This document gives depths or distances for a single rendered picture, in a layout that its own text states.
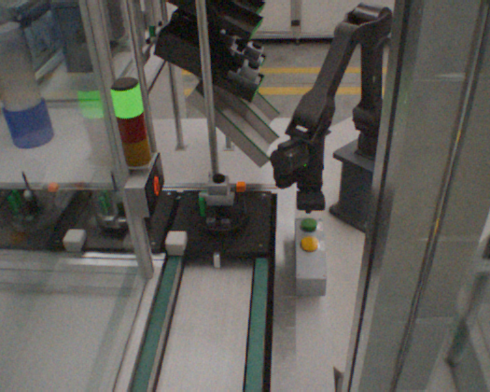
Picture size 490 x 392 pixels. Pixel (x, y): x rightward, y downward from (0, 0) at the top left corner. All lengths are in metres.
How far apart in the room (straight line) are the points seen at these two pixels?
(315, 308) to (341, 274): 0.13
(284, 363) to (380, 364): 0.77
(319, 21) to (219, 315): 4.40
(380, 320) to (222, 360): 0.85
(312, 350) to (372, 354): 0.91
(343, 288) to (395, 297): 1.05
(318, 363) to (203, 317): 0.26
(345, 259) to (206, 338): 0.44
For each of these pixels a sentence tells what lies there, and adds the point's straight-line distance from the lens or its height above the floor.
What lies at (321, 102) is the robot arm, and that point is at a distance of 1.03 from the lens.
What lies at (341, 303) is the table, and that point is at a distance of 1.19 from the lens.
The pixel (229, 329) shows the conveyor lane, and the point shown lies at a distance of 1.06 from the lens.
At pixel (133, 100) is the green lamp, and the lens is 0.86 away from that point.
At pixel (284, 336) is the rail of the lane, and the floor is 0.95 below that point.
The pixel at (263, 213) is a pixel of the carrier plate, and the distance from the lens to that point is 1.25.
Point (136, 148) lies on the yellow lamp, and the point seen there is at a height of 1.30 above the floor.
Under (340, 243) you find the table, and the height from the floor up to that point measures 0.86.
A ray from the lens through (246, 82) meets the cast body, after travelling 1.31.
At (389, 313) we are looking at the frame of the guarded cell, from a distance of 0.17.
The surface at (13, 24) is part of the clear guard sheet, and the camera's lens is 0.62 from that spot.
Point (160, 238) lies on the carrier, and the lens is 1.20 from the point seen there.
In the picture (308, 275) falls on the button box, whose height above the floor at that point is 0.96.
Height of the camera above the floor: 1.74
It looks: 37 degrees down
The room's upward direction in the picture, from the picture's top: 3 degrees counter-clockwise
